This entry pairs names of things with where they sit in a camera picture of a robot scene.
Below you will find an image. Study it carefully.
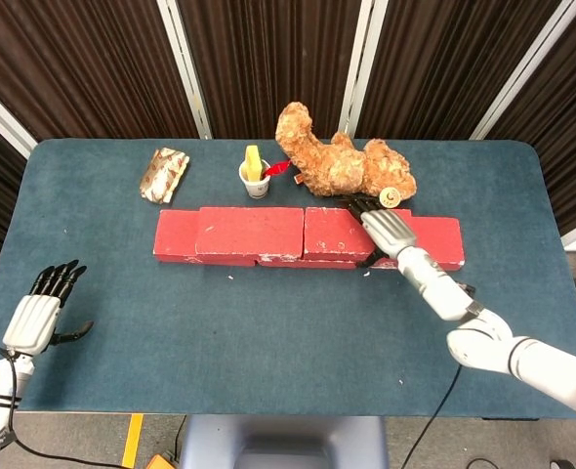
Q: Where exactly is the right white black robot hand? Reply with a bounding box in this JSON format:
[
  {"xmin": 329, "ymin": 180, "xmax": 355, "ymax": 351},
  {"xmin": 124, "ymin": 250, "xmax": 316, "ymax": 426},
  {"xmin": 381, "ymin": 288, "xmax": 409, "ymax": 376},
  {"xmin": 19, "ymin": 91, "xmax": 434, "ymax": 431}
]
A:
[{"xmin": 339, "ymin": 193, "xmax": 419, "ymax": 269}]

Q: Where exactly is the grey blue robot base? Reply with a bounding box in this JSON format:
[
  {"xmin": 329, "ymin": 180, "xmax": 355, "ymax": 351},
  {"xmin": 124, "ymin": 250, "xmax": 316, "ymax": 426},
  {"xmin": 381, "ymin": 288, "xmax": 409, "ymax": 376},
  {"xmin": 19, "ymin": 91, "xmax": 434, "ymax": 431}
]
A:
[{"xmin": 178, "ymin": 414, "xmax": 391, "ymax": 469}]

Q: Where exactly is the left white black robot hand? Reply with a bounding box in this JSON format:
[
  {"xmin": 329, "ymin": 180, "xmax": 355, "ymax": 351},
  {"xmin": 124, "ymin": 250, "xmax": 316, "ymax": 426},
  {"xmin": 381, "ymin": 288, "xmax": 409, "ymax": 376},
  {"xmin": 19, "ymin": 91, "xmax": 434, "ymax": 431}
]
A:
[{"xmin": 2, "ymin": 260, "xmax": 95, "ymax": 358}]

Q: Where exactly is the yellow sponge stick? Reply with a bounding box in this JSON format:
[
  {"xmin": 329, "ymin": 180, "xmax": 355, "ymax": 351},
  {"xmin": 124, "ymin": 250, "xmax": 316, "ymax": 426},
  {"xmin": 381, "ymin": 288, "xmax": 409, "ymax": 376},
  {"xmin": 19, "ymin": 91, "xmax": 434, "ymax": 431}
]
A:
[{"xmin": 244, "ymin": 144, "xmax": 264, "ymax": 182}]

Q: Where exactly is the yellow floor tape strip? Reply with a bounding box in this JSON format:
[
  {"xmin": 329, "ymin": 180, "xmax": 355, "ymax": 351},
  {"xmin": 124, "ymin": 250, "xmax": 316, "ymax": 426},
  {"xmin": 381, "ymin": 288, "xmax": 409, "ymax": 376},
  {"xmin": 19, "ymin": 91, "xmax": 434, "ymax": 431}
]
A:
[{"xmin": 120, "ymin": 412, "xmax": 144, "ymax": 469}]

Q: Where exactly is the red ribbon piece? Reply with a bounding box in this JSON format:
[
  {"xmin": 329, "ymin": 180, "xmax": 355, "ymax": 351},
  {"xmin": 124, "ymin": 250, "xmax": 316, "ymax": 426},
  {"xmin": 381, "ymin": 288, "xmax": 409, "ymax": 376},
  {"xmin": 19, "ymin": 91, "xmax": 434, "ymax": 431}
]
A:
[{"xmin": 263, "ymin": 159, "xmax": 292, "ymax": 179}]

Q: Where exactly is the blue felt table cover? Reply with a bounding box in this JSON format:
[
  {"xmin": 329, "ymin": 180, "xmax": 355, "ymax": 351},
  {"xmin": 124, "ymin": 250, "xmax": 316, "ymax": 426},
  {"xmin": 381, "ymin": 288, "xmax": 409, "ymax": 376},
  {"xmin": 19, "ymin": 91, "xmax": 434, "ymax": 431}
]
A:
[{"xmin": 0, "ymin": 138, "xmax": 576, "ymax": 420}]

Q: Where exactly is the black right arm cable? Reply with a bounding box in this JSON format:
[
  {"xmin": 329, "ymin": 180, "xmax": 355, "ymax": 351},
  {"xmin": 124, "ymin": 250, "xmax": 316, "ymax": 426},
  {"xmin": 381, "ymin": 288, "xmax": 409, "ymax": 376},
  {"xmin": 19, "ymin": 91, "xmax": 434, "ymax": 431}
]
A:
[{"xmin": 407, "ymin": 363, "xmax": 465, "ymax": 469}]

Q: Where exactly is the brown plush teddy bear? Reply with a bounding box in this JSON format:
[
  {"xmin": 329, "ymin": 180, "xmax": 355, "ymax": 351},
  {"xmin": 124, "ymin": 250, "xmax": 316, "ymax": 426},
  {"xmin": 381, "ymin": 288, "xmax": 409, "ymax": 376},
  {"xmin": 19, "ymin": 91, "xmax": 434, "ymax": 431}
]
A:
[{"xmin": 274, "ymin": 101, "xmax": 418, "ymax": 202}]

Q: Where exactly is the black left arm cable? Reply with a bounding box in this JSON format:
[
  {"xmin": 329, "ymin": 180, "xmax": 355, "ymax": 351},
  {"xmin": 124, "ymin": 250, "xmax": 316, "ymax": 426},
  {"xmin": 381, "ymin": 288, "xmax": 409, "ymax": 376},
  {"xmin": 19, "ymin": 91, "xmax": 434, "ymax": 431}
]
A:
[{"xmin": 0, "ymin": 347, "xmax": 64, "ymax": 469}]

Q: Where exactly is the orange floor object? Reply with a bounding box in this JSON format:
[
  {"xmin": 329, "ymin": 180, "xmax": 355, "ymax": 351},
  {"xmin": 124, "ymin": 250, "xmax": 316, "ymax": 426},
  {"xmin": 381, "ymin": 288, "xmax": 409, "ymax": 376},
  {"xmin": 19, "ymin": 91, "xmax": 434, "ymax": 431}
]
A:
[{"xmin": 145, "ymin": 452, "xmax": 182, "ymax": 469}]

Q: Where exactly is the brown corrugated partition panel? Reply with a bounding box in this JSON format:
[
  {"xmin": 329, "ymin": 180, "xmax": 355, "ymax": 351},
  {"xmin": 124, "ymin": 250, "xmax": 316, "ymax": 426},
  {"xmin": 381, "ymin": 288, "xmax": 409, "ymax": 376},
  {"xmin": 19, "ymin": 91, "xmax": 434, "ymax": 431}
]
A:
[
  {"xmin": 0, "ymin": 0, "xmax": 200, "ymax": 143},
  {"xmin": 355, "ymin": 0, "xmax": 562, "ymax": 141},
  {"xmin": 485, "ymin": 0, "xmax": 576, "ymax": 235},
  {"xmin": 178, "ymin": 0, "xmax": 362, "ymax": 140}
]

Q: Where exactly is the white partition frame post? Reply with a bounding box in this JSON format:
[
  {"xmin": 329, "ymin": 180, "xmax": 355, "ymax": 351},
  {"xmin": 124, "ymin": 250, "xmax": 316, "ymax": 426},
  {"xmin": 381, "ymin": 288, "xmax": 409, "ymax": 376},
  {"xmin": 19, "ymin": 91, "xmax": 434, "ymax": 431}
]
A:
[
  {"xmin": 339, "ymin": 0, "xmax": 390, "ymax": 138},
  {"xmin": 469, "ymin": 0, "xmax": 576, "ymax": 142},
  {"xmin": 0, "ymin": 77, "xmax": 38, "ymax": 157},
  {"xmin": 155, "ymin": 0, "xmax": 214, "ymax": 141}
]

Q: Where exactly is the white paper cup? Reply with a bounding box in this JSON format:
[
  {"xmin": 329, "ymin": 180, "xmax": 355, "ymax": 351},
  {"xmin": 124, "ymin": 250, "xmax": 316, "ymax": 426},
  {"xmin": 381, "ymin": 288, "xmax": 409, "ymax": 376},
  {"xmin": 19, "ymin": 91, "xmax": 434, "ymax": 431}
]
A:
[{"xmin": 238, "ymin": 158, "xmax": 272, "ymax": 200}]

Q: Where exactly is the red brick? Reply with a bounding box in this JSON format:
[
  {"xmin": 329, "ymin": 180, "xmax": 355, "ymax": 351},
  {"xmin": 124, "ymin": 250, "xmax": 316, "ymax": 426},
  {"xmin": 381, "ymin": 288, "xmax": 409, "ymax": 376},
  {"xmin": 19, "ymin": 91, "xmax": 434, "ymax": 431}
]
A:
[
  {"xmin": 365, "ymin": 217, "xmax": 467, "ymax": 274},
  {"xmin": 257, "ymin": 256, "xmax": 357, "ymax": 270},
  {"xmin": 152, "ymin": 208, "xmax": 258, "ymax": 268},
  {"xmin": 194, "ymin": 206, "xmax": 306, "ymax": 260},
  {"xmin": 302, "ymin": 205, "xmax": 414, "ymax": 263}
]

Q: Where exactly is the crumpled gold snack wrapper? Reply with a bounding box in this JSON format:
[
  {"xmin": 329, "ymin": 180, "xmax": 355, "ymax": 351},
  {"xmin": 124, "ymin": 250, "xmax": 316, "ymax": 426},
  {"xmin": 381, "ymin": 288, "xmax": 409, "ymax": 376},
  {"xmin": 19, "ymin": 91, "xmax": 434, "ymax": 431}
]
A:
[{"xmin": 140, "ymin": 147, "xmax": 191, "ymax": 204}]

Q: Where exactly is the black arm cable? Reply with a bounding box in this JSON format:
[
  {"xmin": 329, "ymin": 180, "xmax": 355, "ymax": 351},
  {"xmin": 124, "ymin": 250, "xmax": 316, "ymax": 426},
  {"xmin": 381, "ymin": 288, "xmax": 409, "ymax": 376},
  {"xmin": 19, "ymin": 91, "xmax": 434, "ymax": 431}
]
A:
[
  {"xmin": 407, "ymin": 363, "xmax": 465, "ymax": 469},
  {"xmin": 0, "ymin": 347, "xmax": 64, "ymax": 469}
]

